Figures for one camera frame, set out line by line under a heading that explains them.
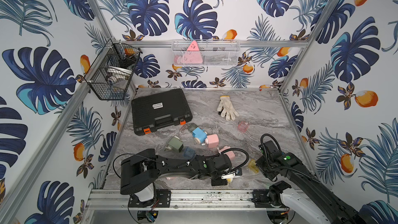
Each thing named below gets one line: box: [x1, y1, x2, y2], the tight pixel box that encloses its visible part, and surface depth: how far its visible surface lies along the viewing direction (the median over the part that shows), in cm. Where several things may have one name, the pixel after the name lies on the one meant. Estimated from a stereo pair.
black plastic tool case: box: [131, 88, 193, 136], surface depth 100 cm
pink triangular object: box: [186, 40, 200, 52], surface depth 90 cm
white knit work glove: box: [217, 95, 240, 121], surface depth 108 cm
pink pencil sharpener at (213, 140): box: [206, 133, 220, 149], surface depth 90 cm
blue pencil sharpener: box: [192, 127, 208, 145], surface depth 92 cm
